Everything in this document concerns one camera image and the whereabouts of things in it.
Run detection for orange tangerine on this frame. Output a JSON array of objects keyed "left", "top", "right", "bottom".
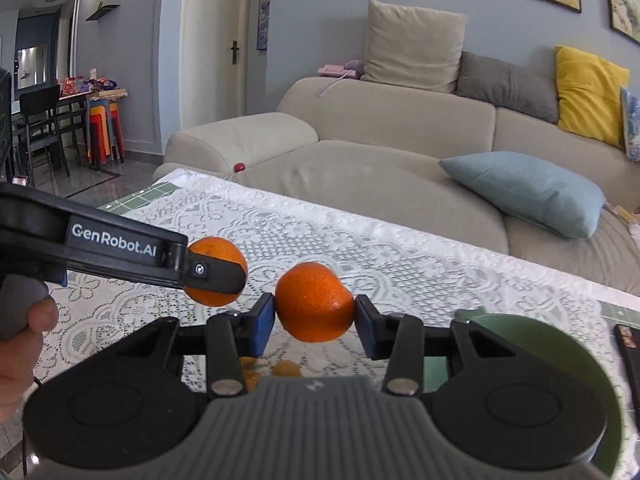
[
  {"left": 183, "top": 236, "right": 248, "bottom": 308},
  {"left": 274, "top": 262, "right": 355, "bottom": 344}
]

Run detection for person's left hand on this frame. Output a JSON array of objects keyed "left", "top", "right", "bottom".
[{"left": 0, "top": 296, "right": 58, "bottom": 424}]

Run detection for green grid table mat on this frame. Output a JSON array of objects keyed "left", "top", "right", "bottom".
[{"left": 99, "top": 182, "right": 178, "bottom": 216}]

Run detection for white lace tablecloth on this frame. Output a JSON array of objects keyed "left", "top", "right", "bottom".
[{"left": 35, "top": 170, "right": 639, "bottom": 411}]

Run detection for small red ball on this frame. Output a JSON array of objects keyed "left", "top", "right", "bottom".
[{"left": 233, "top": 162, "right": 246, "bottom": 174}]

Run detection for stacked colourful stools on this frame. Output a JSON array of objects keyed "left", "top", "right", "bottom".
[{"left": 87, "top": 100, "right": 125, "bottom": 170}]

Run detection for black dining chair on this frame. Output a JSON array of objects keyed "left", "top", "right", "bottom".
[{"left": 20, "top": 84, "right": 70, "bottom": 188}]

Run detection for green plastic colander bowl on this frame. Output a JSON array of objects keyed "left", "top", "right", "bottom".
[{"left": 425, "top": 310, "right": 623, "bottom": 474}]

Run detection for dining table with clutter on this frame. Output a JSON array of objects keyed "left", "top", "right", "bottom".
[{"left": 13, "top": 80, "right": 128, "bottom": 182}]

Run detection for light blue pillow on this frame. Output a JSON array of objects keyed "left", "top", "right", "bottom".
[{"left": 439, "top": 152, "right": 605, "bottom": 240}]

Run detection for beige sofa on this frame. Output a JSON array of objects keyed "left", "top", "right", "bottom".
[{"left": 156, "top": 78, "right": 639, "bottom": 294}]

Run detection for black notebook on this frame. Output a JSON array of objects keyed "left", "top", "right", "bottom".
[{"left": 613, "top": 324, "right": 640, "bottom": 414}]

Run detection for pink telephone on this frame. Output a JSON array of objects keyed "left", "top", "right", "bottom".
[{"left": 316, "top": 60, "right": 364, "bottom": 98}]

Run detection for grey back cushion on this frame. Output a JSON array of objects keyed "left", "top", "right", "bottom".
[{"left": 456, "top": 51, "right": 559, "bottom": 124}]

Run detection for beige back cushion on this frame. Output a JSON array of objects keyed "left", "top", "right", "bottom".
[{"left": 362, "top": 0, "right": 468, "bottom": 93}]

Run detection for yellow cushion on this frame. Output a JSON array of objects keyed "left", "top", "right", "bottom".
[{"left": 555, "top": 46, "right": 630, "bottom": 148}]

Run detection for blue floral cushion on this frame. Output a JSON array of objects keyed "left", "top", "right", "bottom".
[{"left": 620, "top": 87, "right": 640, "bottom": 162}]

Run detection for cream door with handle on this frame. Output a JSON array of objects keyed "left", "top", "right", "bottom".
[{"left": 179, "top": 0, "right": 245, "bottom": 129}]

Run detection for black wall shelf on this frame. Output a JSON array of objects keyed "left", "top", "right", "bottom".
[{"left": 86, "top": 1, "right": 119, "bottom": 22}]

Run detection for wall picture by door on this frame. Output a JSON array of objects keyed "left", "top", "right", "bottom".
[{"left": 256, "top": 0, "right": 270, "bottom": 52}]

